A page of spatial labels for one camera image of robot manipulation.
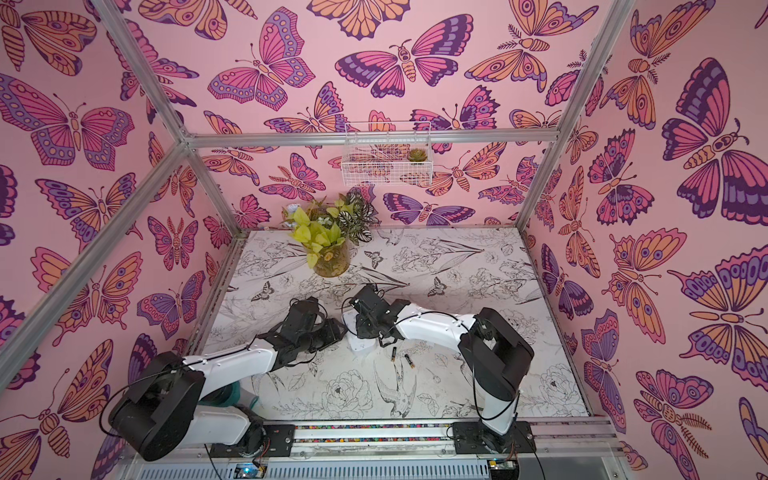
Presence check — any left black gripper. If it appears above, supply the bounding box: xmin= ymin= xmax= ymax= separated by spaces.
xmin=297 ymin=317 xmax=351 ymax=354

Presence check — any white digital alarm clock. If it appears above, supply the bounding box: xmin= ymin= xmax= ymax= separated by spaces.
xmin=346 ymin=332 xmax=377 ymax=355

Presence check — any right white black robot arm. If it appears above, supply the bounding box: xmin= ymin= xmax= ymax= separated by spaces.
xmin=341 ymin=284 xmax=535 ymax=454

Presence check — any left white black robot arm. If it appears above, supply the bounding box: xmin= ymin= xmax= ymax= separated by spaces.
xmin=108 ymin=297 xmax=347 ymax=461

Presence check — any dark patterned leaf plant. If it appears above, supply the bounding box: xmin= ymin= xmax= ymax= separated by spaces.
xmin=335 ymin=189 xmax=377 ymax=246

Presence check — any green plant in glass vase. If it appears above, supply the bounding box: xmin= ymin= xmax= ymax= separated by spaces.
xmin=286 ymin=206 xmax=350 ymax=278

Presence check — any small succulent in basket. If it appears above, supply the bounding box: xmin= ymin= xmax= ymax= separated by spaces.
xmin=407 ymin=148 xmax=429 ymax=163

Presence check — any white wire wall basket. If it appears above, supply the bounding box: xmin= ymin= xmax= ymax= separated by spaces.
xmin=339 ymin=120 xmax=434 ymax=188

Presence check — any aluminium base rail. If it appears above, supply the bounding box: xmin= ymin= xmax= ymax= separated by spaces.
xmin=111 ymin=417 xmax=634 ymax=479

